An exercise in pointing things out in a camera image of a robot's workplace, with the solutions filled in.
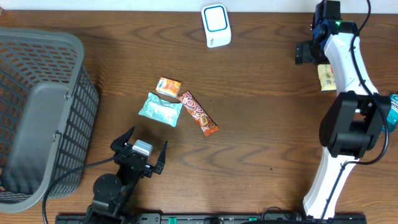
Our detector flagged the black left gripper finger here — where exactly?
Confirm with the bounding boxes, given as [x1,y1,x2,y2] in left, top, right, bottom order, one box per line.
[154,141,168,175]
[110,126,134,151]

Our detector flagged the orange snack bag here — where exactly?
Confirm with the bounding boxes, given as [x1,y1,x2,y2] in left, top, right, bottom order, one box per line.
[317,64,336,91]

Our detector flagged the green wet wipes pack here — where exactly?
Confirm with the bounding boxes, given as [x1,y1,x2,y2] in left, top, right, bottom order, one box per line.
[139,93,183,127]

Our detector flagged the red chocolate bar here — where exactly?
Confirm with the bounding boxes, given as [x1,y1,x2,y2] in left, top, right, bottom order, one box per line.
[177,90,219,136]

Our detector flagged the small orange box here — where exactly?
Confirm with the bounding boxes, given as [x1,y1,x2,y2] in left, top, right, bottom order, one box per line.
[155,77,182,98]

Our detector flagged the blue mouthwash bottle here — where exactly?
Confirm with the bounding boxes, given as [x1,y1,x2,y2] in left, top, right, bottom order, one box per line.
[387,93,398,133]

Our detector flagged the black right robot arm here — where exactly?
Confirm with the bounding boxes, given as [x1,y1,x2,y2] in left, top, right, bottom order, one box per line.
[295,0,391,223]

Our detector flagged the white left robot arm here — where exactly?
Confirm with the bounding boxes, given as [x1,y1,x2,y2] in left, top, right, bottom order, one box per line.
[81,128,167,223]

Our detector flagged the white barcode scanner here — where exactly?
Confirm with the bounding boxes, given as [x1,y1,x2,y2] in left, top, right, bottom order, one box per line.
[201,4,232,48]

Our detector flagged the grey plastic basket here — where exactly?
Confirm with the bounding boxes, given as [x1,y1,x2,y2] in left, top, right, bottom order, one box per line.
[1,27,99,213]

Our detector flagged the black left camera cable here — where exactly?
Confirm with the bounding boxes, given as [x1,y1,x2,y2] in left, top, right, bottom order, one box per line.
[42,156,121,224]

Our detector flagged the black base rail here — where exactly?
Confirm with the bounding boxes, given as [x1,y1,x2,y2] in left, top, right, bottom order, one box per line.
[55,213,368,224]

